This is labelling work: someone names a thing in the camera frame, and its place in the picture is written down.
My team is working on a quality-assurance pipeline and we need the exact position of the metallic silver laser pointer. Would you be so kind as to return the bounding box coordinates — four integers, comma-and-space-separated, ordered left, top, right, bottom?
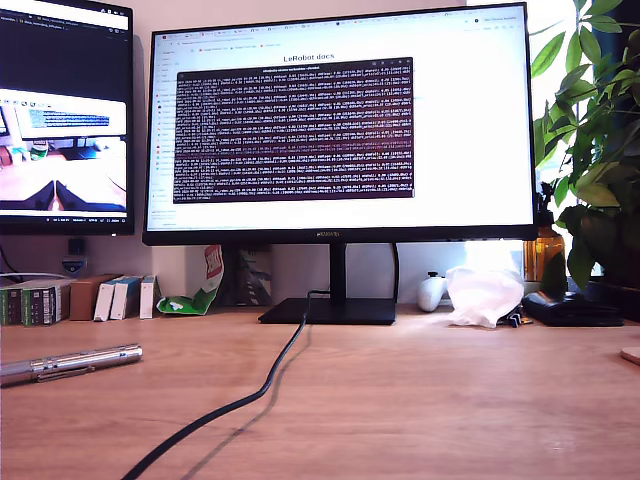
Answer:
0, 343, 144, 389

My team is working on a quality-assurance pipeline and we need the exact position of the dark printed box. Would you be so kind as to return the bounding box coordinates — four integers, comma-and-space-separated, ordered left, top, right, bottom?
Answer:
220, 244, 275, 307

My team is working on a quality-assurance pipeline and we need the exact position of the green snack bag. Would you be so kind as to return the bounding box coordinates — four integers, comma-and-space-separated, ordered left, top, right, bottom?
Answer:
155, 244, 225, 317

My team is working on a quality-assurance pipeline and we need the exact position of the large black Huawei monitor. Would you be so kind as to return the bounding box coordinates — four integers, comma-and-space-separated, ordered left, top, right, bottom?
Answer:
142, 2, 541, 326

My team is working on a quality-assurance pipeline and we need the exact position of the white crumpled plastic bag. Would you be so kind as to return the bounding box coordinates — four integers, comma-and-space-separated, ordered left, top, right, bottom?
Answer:
432, 266, 526, 330

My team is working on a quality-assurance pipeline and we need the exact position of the small white blue box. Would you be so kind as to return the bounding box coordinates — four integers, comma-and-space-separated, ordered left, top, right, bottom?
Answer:
93, 278, 121, 322
109, 276, 145, 321
139, 275, 162, 320

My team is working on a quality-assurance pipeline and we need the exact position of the amber glass pump bottle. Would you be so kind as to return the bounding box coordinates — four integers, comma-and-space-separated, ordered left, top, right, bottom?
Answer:
522, 182, 569, 284

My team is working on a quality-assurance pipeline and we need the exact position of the brown cardboard box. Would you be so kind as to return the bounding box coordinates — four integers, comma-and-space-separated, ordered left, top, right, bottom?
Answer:
69, 273, 125, 322

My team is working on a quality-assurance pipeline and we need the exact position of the black leather wallet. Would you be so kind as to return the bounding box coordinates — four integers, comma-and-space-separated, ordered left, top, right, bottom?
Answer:
521, 290, 627, 328

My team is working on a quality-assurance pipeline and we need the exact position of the green printed box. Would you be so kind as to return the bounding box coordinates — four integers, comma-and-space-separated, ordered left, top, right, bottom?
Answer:
0, 286, 25, 327
21, 282, 66, 328

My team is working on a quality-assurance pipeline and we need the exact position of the green leafy plant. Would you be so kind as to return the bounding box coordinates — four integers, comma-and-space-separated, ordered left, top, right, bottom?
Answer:
529, 0, 640, 292

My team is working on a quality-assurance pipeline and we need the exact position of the black plant pot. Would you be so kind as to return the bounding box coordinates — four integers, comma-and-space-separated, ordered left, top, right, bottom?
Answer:
584, 278, 640, 324

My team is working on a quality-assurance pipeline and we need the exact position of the black monitor with dark screen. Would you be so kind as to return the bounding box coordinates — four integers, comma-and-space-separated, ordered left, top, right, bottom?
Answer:
0, 0, 136, 236

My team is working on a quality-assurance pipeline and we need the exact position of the thin black monitor cable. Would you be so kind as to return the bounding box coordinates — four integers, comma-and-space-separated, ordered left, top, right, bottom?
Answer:
391, 242, 402, 305

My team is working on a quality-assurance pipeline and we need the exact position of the thick black cable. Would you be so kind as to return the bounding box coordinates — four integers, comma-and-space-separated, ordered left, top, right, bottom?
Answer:
119, 289, 331, 480

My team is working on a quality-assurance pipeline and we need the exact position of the white cable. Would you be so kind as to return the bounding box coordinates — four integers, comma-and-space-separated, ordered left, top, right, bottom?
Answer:
0, 271, 75, 283

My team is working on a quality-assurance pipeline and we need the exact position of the thin black wall cable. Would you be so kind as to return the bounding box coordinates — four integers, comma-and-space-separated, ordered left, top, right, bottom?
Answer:
0, 248, 24, 284

